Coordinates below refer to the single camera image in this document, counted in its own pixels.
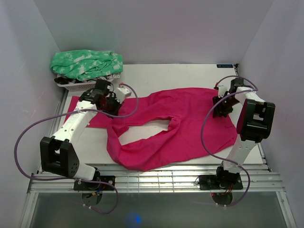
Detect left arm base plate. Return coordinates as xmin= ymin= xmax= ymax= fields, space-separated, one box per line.
xmin=73 ymin=176 xmax=116 ymax=191

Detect green white patterned garment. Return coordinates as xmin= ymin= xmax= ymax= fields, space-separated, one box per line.
xmin=50 ymin=49 xmax=123 ymax=81

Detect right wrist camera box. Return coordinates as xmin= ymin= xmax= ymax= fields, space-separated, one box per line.
xmin=214 ymin=83 xmax=229 ymax=98

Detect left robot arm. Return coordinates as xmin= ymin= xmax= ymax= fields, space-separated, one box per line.
xmin=40 ymin=79 xmax=131 ymax=190

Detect white plastic basket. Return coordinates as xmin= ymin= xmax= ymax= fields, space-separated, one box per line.
xmin=54 ymin=77 xmax=96 ymax=91

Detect pink trousers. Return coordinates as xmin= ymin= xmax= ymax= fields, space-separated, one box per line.
xmin=76 ymin=87 xmax=237 ymax=171

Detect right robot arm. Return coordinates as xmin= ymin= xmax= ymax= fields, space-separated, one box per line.
xmin=212 ymin=77 xmax=276 ymax=189

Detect blue table label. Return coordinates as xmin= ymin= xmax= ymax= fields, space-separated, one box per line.
xmin=216 ymin=64 xmax=234 ymax=68

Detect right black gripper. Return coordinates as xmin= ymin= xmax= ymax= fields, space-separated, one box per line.
xmin=212 ymin=95 xmax=240 ymax=118

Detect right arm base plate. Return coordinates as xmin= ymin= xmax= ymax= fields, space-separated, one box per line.
xmin=194 ymin=175 xmax=243 ymax=190

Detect aluminium front rail frame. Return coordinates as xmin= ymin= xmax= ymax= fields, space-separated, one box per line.
xmin=19 ymin=91 xmax=297 ymax=228

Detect black white clothes in basket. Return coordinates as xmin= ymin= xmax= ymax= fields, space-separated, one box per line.
xmin=54 ymin=74 xmax=121 ymax=85

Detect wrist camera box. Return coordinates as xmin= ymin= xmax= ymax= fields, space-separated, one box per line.
xmin=214 ymin=83 xmax=229 ymax=98
xmin=114 ymin=85 xmax=132 ymax=104

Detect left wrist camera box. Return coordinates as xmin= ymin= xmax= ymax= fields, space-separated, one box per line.
xmin=114 ymin=85 xmax=132 ymax=104

